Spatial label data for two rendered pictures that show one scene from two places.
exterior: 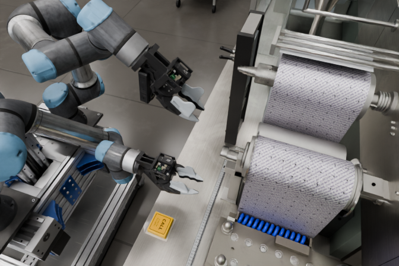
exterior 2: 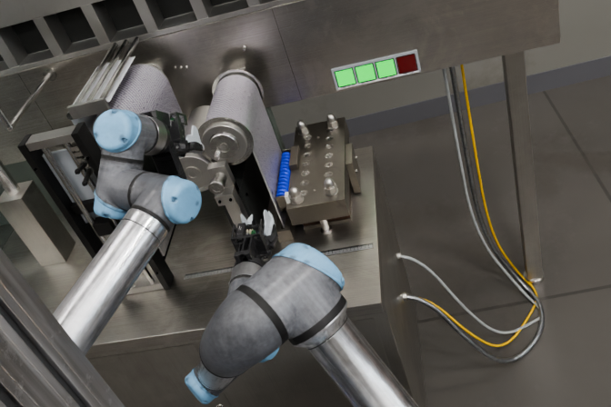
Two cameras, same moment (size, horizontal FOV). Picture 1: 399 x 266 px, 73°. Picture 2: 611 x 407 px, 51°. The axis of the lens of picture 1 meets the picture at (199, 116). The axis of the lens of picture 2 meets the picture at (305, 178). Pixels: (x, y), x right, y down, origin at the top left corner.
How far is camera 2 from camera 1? 1.35 m
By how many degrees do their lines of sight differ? 68
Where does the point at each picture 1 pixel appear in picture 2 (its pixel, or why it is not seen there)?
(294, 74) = (133, 101)
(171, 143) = not seen: outside the picture
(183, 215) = not seen: hidden behind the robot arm
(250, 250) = (311, 179)
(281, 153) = (222, 106)
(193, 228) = not seen: hidden behind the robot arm
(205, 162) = (211, 293)
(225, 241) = (311, 195)
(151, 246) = (345, 290)
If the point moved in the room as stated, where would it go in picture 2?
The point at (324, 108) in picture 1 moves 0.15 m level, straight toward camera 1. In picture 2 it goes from (164, 100) to (211, 95)
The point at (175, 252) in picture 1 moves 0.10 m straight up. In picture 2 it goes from (341, 265) to (332, 238)
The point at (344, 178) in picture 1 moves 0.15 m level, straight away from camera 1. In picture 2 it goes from (235, 78) to (195, 76)
